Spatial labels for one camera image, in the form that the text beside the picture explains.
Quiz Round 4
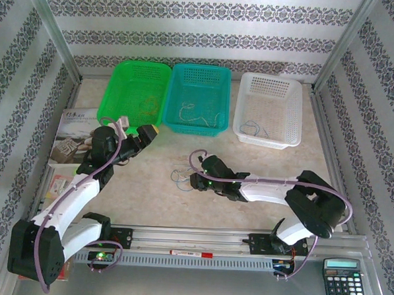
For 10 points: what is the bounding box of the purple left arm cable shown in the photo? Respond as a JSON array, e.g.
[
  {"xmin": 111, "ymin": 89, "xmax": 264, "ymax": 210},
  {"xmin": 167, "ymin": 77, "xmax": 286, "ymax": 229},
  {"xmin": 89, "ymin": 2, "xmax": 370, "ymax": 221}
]
[{"xmin": 32, "ymin": 113, "xmax": 131, "ymax": 295}]

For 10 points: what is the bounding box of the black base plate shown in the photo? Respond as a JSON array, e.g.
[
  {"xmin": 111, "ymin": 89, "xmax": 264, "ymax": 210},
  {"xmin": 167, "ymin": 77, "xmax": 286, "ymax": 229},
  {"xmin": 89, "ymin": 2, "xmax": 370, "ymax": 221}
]
[
  {"xmin": 108, "ymin": 227, "xmax": 135, "ymax": 251},
  {"xmin": 247, "ymin": 232, "xmax": 311, "ymax": 259}
]

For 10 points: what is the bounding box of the grey slotted cable duct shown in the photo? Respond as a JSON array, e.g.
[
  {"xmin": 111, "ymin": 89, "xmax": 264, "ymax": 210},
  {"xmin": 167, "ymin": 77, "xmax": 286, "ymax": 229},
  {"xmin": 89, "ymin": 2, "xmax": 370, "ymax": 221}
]
[{"xmin": 73, "ymin": 248, "xmax": 275, "ymax": 274}]

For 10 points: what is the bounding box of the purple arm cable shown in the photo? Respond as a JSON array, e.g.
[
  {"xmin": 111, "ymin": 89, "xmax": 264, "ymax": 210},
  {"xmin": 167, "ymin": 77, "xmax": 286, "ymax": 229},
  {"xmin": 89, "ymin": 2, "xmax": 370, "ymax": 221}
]
[
  {"xmin": 32, "ymin": 113, "xmax": 131, "ymax": 295},
  {"xmin": 181, "ymin": 148, "xmax": 356, "ymax": 285}
]

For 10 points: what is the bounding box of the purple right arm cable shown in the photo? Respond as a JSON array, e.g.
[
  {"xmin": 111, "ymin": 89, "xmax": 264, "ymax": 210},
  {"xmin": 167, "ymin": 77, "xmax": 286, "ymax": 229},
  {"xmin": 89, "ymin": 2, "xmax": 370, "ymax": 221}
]
[{"xmin": 181, "ymin": 148, "xmax": 356, "ymax": 285}]

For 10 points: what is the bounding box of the pink white small packet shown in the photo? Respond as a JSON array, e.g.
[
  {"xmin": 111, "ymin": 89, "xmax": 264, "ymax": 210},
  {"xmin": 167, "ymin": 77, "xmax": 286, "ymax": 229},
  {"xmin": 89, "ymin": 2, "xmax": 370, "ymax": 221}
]
[{"xmin": 47, "ymin": 173, "xmax": 73, "ymax": 200}]

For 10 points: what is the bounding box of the teal plastic basket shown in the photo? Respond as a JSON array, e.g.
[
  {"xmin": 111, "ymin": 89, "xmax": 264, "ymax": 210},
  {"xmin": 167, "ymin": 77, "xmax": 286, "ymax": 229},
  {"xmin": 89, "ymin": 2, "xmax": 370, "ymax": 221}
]
[{"xmin": 161, "ymin": 62, "xmax": 234, "ymax": 137}]

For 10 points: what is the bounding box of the green plastic basket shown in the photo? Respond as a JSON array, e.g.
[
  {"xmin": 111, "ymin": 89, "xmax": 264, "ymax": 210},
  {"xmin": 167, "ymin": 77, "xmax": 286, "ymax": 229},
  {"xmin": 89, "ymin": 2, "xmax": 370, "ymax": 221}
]
[{"xmin": 96, "ymin": 59, "xmax": 173, "ymax": 137}]

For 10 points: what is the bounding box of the beige thin cable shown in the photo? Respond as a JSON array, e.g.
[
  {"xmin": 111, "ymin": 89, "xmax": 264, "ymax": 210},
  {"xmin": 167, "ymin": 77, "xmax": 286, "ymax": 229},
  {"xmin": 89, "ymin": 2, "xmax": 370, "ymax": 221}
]
[
  {"xmin": 178, "ymin": 102, "xmax": 197, "ymax": 122},
  {"xmin": 197, "ymin": 112, "xmax": 222, "ymax": 129}
]

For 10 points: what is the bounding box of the book with photo cover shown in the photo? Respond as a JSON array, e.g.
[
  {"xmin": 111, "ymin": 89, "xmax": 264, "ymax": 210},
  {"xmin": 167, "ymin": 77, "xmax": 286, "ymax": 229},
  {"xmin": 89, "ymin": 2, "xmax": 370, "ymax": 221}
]
[{"xmin": 49, "ymin": 106, "xmax": 102, "ymax": 168}]

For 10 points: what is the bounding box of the long white cable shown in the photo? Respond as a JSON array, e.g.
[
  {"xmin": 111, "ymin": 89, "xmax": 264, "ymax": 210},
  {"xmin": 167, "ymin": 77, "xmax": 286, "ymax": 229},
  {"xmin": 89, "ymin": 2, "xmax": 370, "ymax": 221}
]
[{"xmin": 178, "ymin": 165, "xmax": 197, "ymax": 183}]

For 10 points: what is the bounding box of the white plastic basket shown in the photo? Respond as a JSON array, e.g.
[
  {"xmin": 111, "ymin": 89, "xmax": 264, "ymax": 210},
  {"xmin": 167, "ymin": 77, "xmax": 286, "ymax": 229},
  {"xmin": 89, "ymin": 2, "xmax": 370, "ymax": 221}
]
[{"xmin": 232, "ymin": 71, "xmax": 305, "ymax": 152}]

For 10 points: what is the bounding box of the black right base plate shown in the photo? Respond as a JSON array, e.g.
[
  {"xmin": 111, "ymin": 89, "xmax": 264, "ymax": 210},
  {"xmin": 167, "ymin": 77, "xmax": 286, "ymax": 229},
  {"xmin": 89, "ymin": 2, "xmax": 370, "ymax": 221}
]
[{"xmin": 247, "ymin": 232, "xmax": 311, "ymax": 259}]

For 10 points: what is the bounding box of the small circuit board with LEDs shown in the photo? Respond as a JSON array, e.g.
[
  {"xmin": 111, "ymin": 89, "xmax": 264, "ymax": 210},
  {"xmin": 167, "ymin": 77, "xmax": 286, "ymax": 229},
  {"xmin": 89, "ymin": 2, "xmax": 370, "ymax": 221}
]
[{"xmin": 87, "ymin": 250, "xmax": 115, "ymax": 263}]

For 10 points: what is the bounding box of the black desk calculator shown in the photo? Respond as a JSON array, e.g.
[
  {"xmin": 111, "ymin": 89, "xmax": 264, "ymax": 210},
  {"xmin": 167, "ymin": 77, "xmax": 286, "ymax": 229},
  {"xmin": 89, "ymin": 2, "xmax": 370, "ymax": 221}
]
[{"xmin": 321, "ymin": 257, "xmax": 368, "ymax": 295}]

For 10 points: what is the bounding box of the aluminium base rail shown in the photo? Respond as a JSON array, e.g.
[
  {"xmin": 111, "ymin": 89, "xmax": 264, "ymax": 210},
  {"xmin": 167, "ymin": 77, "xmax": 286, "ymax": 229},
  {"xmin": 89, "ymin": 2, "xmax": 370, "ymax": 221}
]
[{"xmin": 98, "ymin": 220, "xmax": 370, "ymax": 263}]

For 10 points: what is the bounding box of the red white marker pen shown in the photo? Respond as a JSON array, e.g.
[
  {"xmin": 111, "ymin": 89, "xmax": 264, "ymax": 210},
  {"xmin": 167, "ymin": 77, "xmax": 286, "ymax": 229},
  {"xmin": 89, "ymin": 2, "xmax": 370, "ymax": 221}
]
[{"xmin": 170, "ymin": 249, "xmax": 214, "ymax": 259}]

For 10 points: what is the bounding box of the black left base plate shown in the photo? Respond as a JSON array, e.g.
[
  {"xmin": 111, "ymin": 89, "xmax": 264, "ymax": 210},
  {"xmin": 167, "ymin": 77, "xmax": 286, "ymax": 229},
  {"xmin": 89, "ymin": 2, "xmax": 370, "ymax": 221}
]
[{"xmin": 108, "ymin": 227, "xmax": 135, "ymax": 251}]

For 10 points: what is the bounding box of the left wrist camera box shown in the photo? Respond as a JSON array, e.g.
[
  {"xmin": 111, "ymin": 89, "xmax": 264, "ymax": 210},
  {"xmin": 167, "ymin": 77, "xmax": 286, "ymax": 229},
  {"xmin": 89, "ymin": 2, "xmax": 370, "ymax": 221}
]
[{"xmin": 117, "ymin": 115, "xmax": 133, "ymax": 131}]

